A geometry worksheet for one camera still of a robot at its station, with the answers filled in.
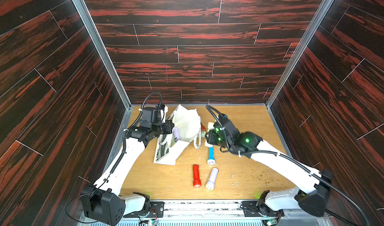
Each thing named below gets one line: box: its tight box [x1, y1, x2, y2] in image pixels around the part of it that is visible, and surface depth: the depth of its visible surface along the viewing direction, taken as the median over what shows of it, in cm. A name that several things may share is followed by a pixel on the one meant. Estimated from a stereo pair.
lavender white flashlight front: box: [205, 167, 219, 191], surface depth 83 cm
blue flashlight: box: [207, 146, 216, 165], surface depth 90 cm
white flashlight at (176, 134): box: [173, 126, 181, 142], surface depth 100 cm
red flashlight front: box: [193, 164, 202, 188], surface depth 84 cm
